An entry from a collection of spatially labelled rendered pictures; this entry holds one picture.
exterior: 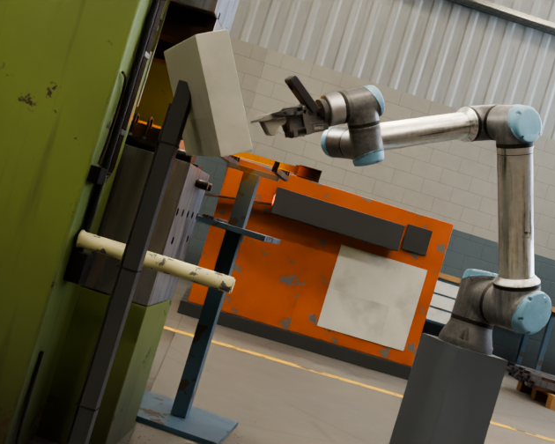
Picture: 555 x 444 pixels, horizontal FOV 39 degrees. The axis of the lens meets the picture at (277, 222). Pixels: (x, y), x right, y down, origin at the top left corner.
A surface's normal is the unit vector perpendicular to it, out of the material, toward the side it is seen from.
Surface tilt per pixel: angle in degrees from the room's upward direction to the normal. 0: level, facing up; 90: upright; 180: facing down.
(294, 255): 90
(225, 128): 90
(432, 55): 90
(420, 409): 90
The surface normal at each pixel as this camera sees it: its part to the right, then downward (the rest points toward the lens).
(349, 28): 0.07, 0.00
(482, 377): 0.39, 0.11
